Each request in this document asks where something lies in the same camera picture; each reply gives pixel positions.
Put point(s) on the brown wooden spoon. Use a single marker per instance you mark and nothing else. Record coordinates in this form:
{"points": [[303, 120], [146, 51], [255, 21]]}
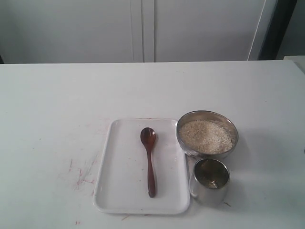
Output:
{"points": [[148, 138]]}

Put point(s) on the steel bowl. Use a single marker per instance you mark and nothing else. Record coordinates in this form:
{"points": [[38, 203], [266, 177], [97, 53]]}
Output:
{"points": [[202, 115]]}

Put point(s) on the stainless steel cup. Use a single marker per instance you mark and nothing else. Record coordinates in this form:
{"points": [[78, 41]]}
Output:
{"points": [[209, 181]]}

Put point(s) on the white plastic tray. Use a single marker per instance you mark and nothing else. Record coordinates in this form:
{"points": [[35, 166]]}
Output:
{"points": [[121, 186]]}

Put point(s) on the white cabinet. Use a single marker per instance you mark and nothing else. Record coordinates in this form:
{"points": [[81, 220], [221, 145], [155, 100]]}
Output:
{"points": [[78, 31]]}

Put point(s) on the black vertical post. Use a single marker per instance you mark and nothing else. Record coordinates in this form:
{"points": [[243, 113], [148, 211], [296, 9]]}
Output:
{"points": [[277, 28]]}

